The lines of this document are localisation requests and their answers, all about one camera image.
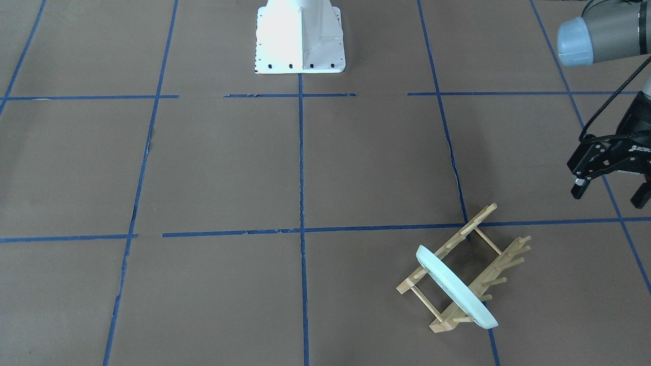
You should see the light green round plate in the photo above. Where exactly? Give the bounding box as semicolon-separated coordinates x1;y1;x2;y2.
416;246;498;329

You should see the wooden dish rack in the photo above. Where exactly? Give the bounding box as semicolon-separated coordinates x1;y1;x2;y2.
397;202;531;333

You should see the white pedestal column base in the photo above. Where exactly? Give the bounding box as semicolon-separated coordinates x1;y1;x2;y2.
254;1;346;74

